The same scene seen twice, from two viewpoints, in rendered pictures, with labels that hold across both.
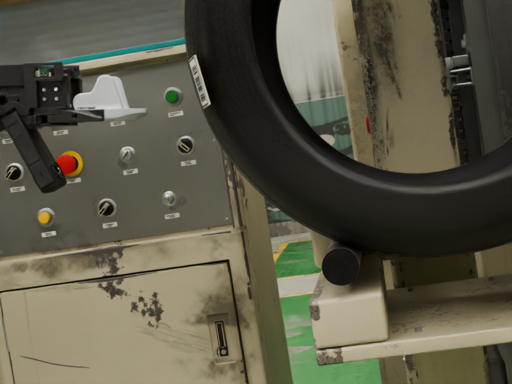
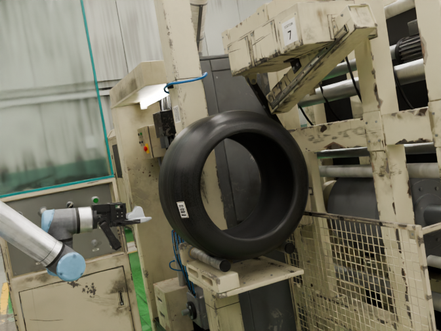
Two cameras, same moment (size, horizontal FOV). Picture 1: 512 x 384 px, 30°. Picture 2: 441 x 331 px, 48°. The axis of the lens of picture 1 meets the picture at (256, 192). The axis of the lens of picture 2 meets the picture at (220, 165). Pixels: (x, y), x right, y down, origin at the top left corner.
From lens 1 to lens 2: 0.95 m
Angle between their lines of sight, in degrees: 30
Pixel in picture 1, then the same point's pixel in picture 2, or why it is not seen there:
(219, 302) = (119, 283)
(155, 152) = not seen: hidden behind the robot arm
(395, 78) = (206, 196)
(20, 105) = (107, 219)
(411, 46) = (210, 185)
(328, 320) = (222, 284)
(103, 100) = (138, 215)
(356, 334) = (231, 287)
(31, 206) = not seen: hidden behind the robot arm
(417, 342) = (248, 287)
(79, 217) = not seen: hidden behind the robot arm
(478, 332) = (264, 281)
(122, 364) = (78, 315)
